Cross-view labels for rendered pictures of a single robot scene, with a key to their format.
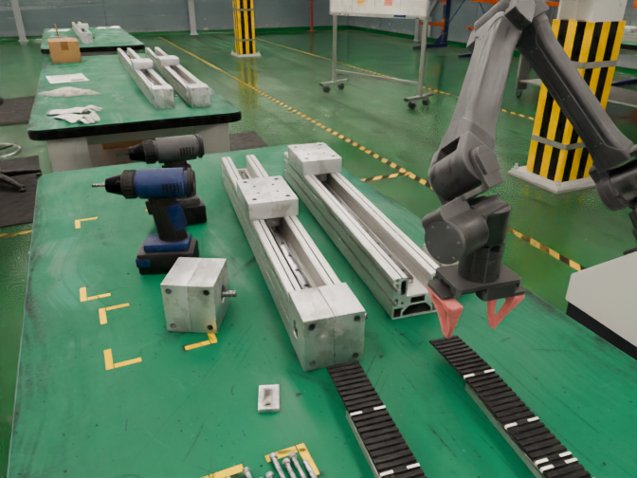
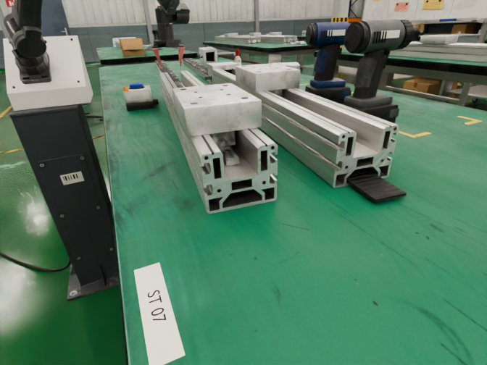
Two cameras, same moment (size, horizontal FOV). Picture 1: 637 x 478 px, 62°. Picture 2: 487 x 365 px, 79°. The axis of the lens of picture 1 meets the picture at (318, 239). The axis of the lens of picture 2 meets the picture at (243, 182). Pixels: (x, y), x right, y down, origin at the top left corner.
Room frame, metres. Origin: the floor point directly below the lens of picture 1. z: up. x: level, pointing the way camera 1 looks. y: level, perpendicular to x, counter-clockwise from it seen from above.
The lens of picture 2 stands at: (1.92, 0.06, 1.00)
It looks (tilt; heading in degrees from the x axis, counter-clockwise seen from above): 28 degrees down; 181
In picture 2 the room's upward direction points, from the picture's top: 2 degrees counter-clockwise
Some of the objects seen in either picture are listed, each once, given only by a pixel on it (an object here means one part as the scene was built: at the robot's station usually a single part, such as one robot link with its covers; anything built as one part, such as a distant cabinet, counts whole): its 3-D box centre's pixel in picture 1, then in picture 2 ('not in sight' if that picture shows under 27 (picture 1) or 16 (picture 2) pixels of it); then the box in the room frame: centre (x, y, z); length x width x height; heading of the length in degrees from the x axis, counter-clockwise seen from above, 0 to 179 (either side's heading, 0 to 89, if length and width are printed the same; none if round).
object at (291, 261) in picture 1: (267, 221); (265, 101); (1.14, 0.12, 0.82); 0.80 x 0.10 x 0.09; 17
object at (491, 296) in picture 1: (488, 302); (162, 55); (0.66, -0.25, 0.91); 0.07 x 0.07 x 0.09; 18
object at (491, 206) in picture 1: (483, 222); (164, 16); (0.65, -0.22, 1.04); 0.07 x 0.06 x 0.07; 133
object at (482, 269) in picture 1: (480, 261); (166, 34); (0.65, -0.22, 0.98); 0.10 x 0.07 x 0.07; 108
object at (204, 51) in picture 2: not in sight; (206, 56); (-0.21, -0.17, 0.83); 0.11 x 0.10 x 0.10; 108
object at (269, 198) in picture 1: (266, 202); (265, 81); (1.14, 0.12, 0.87); 0.16 x 0.11 x 0.07; 17
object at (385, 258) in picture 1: (343, 211); (193, 109); (1.20, -0.06, 0.82); 0.80 x 0.10 x 0.09; 17
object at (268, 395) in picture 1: (268, 398); not in sight; (0.59, 0.07, 0.78); 0.05 x 0.03 x 0.01; 4
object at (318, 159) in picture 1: (314, 162); (213, 114); (1.44, 0.01, 0.87); 0.16 x 0.11 x 0.07; 17
